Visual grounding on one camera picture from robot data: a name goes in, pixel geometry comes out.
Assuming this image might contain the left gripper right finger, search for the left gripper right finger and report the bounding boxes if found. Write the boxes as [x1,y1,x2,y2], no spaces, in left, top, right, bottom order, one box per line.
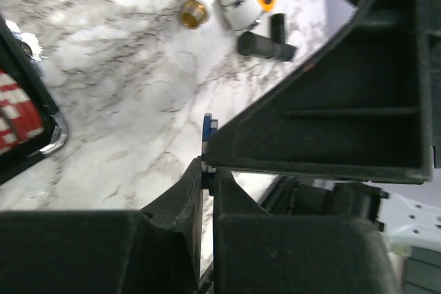
[212,167,402,294]

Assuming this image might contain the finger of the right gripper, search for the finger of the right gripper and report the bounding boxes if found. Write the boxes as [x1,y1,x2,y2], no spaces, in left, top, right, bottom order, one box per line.
[205,0,440,184]

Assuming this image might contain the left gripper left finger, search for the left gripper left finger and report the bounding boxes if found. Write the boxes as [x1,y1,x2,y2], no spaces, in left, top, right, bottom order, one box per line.
[1,159,203,293]

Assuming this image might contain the white poker chip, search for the white poker chip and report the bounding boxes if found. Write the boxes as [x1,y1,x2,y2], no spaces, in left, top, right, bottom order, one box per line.
[201,113,221,196]

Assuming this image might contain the black poker chip case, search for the black poker chip case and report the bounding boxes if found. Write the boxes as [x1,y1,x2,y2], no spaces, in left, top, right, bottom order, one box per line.
[1,18,70,184]

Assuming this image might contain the black pipe tee fitting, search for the black pipe tee fitting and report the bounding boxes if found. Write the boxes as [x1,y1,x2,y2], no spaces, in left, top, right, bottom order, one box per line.
[236,13,297,62]

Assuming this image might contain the white plastic valve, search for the white plastic valve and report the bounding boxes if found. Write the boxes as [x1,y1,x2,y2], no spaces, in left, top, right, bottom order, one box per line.
[180,0,264,31]

